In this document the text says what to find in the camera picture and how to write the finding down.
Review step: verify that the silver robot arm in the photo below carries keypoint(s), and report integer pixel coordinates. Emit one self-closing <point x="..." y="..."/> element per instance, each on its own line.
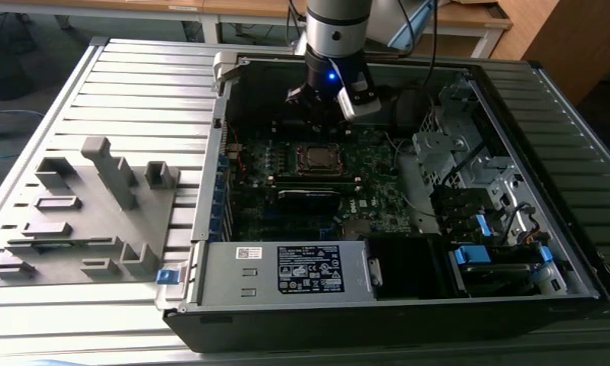
<point x="336" y="26"/>

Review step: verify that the CPU socket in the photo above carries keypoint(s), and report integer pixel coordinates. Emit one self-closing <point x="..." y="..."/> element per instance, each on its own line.
<point x="320" y="172"/>

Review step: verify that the pale blue teach pendant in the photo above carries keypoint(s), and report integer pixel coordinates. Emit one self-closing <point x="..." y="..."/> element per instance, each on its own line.
<point x="420" y="19"/>

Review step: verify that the RAM stick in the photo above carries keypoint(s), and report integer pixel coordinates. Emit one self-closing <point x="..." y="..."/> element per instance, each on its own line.
<point x="315" y="179"/>

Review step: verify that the metal drive cage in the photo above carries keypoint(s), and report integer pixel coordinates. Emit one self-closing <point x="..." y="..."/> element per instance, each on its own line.
<point x="437" y="145"/>

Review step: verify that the green motherboard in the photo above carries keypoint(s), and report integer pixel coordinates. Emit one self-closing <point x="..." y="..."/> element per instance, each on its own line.
<point x="387" y="190"/>

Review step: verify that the black graphics card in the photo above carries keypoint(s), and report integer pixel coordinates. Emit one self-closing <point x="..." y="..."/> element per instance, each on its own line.
<point x="308" y="206"/>

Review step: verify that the chipset heatsink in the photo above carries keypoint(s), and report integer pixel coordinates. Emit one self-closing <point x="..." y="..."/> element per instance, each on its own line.
<point x="357" y="227"/>

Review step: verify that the wooden cabinet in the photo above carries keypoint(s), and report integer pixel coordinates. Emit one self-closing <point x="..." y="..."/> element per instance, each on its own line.
<point x="564" y="38"/>

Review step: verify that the blue plastic tab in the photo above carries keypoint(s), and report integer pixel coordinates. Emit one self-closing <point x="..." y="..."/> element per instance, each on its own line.
<point x="480" y="225"/>
<point x="544" y="254"/>

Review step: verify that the blue disk carrier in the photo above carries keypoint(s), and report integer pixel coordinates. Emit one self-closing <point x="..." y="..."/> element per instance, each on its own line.
<point x="471" y="253"/>

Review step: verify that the silver power supply unit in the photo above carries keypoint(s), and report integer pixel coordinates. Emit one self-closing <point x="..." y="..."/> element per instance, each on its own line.
<point x="224" y="274"/>

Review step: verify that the grey parts rack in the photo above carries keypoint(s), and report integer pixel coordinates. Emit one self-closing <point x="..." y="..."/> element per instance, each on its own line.
<point x="96" y="213"/>

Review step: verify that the blue case latch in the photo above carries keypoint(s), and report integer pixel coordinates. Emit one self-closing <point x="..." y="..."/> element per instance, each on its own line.
<point x="167" y="277"/>

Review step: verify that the black chair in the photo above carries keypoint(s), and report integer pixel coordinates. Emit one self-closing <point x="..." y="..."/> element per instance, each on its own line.
<point x="6" y="57"/>

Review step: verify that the black hard disk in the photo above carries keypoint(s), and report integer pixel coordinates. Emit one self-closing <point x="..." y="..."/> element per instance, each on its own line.
<point x="493" y="276"/>

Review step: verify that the black open PC case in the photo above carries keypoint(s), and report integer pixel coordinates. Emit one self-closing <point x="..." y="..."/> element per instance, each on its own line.
<point x="387" y="328"/>

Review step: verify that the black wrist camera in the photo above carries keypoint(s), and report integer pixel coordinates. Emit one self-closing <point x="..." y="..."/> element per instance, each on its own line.
<point x="297" y="95"/>

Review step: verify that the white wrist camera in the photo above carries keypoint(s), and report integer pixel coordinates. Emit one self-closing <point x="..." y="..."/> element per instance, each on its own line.
<point x="359" y="106"/>

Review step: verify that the wooden desk white frame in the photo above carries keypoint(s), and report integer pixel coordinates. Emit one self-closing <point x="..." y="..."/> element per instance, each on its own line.
<point x="249" y="7"/>

